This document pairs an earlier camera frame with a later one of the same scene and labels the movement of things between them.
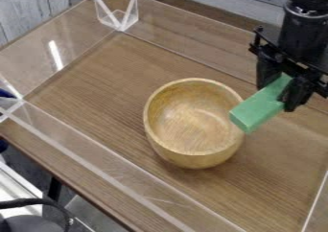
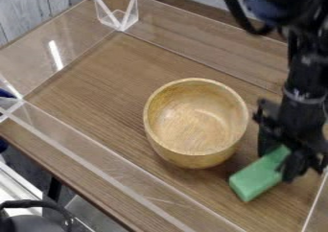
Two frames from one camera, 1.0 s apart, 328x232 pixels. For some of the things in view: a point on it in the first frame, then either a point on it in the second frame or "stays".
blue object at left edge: (6, 94) stays
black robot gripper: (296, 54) to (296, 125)
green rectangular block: (263, 107) to (259, 175)
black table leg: (55, 190) stays
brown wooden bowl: (192, 129) stays
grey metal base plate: (51, 221) stays
